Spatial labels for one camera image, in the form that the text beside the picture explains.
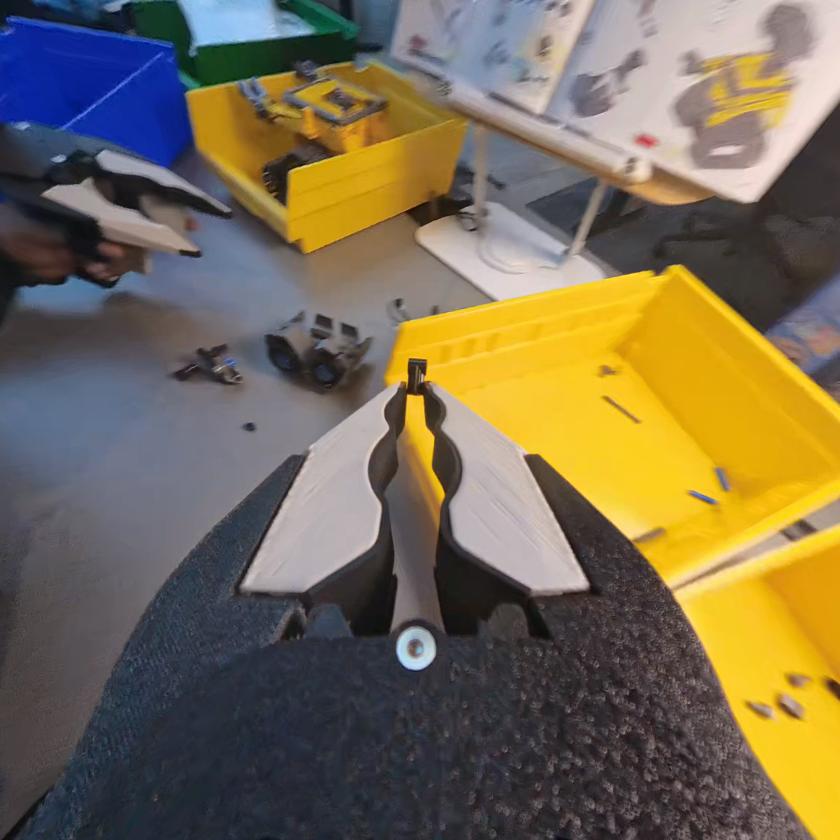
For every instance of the grey desk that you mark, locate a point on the grey desk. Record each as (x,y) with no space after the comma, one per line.
(131,492)

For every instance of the yellow storage bin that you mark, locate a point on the yellow storage bin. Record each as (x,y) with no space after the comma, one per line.
(754,623)
(590,446)
(367,190)

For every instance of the printed toy box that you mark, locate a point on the printed toy box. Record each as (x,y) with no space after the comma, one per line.
(807,334)

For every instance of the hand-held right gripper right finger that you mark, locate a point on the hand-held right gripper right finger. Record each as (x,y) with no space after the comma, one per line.
(512,525)

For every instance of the green storage bin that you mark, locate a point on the green storage bin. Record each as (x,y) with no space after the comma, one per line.
(262,62)

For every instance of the instruction booklet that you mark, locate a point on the instruction booklet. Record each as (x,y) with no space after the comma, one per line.
(656,65)

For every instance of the grey brick pin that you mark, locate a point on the grey brick pin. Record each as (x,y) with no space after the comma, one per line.
(621,409)
(649,535)

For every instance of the person's left hand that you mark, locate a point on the person's left hand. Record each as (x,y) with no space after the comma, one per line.
(39,256)

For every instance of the small brick parts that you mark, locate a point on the small brick parts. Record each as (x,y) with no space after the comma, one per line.
(398,308)

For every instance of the grey twin engine brick model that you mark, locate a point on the grey twin engine brick model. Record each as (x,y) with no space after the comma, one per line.
(295,351)

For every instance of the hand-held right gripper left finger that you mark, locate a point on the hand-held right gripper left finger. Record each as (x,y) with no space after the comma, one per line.
(321,525)

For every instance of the yellow toy bulldozer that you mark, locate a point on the yellow toy bulldozer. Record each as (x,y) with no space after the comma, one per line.
(334,111)

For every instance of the white foam block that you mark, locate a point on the white foam block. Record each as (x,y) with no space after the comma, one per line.
(243,23)

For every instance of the black brick assembly coloured pins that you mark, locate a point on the black brick assembly coloured pins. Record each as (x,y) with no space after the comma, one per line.
(223,373)

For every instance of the small black brick connector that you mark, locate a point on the small black brick connector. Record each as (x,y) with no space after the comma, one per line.
(417,374)

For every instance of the blue brick pin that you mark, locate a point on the blue brick pin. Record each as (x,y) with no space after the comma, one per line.
(702,497)
(722,479)

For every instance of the blue storage bin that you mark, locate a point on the blue storage bin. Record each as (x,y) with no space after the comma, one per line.
(98,79)

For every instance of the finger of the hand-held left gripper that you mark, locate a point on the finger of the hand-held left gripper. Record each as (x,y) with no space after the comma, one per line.
(157,177)
(124,226)

